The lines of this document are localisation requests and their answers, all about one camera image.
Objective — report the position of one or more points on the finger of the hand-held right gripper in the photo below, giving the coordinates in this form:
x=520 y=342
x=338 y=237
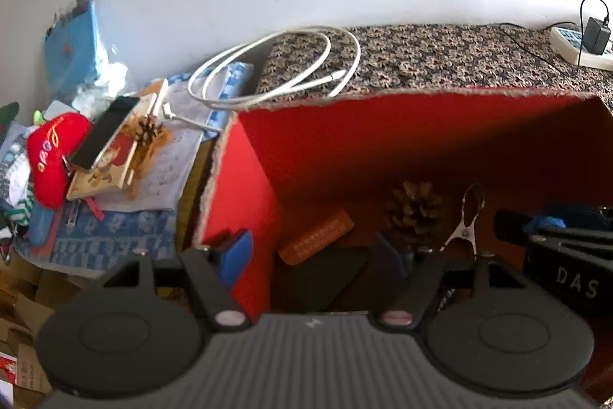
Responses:
x=546 y=222

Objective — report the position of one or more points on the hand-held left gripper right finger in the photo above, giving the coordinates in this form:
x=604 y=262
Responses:
x=390 y=256

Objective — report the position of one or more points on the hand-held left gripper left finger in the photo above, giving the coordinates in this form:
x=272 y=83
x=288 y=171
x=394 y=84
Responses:
x=237 y=256

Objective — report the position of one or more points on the brown pine cone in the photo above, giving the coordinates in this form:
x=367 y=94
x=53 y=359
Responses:
x=414 y=210

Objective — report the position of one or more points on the black case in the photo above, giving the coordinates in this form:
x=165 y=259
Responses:
x=321 y=279

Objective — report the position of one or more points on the orange packet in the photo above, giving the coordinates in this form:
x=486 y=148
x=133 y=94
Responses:
x=316 y=241

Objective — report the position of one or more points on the silver metal clip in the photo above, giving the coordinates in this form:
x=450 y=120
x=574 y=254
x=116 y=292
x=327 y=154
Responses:
x=462 y=229

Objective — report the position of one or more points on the red brocade box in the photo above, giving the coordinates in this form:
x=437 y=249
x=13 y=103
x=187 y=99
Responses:
x=359 y=150

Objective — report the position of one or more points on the wooden side table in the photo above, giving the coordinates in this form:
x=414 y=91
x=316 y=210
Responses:
x=194 y=198

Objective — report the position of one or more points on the white paper sheets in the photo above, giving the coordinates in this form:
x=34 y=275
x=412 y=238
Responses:
x=167 y=169

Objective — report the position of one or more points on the blue patterned cloth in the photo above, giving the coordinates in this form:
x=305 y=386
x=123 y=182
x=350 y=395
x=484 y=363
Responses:
x=110 y=236

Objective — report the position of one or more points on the small pine cone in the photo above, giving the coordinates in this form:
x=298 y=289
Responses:
x=146 y=131

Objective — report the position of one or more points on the white power strip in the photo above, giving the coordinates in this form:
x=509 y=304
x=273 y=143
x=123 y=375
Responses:
x=570 y=42

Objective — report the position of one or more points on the black smartphone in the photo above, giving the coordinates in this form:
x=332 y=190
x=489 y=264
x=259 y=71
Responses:
x=103 y=133

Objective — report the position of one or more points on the black charger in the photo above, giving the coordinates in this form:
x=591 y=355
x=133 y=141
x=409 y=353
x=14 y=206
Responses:
x=597 y=35

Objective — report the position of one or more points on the blue pouch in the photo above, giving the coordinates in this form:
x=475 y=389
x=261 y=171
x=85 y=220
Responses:
x=40 y=222

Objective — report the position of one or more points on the red plush toy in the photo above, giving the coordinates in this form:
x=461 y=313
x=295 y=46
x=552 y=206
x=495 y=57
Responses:
x=52 y=160

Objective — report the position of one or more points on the clear plastic bag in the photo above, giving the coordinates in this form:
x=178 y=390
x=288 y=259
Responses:
x=108 y=78

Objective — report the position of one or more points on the green striped cloth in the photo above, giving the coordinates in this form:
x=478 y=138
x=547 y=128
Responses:
x=21 y=205

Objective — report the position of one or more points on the brown cardboard box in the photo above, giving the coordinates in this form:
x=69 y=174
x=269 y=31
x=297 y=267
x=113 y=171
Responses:
x=24 y=318

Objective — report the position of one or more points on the blue notebook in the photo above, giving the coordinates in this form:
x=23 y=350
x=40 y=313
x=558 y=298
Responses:
x=72 y=49

